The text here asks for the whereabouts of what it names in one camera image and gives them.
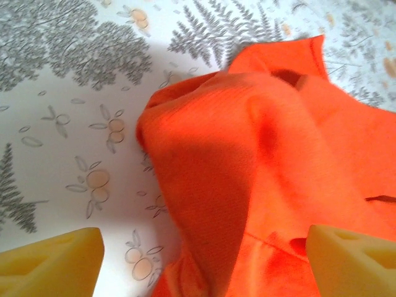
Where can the floral patterned table cover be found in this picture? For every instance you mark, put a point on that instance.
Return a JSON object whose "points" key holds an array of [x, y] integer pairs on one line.
{"points": [[77, 92]]}

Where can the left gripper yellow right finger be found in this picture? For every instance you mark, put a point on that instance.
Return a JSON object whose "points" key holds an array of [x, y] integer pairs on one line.
{"points": [[352, 266]]}

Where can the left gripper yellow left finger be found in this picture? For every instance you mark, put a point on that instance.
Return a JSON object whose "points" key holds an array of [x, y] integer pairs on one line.
{"points": [[52, 266]]}

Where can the bright orange t-shirt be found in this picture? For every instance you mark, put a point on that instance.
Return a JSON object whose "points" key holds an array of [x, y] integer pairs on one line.
{"points": [[247, 161]]}

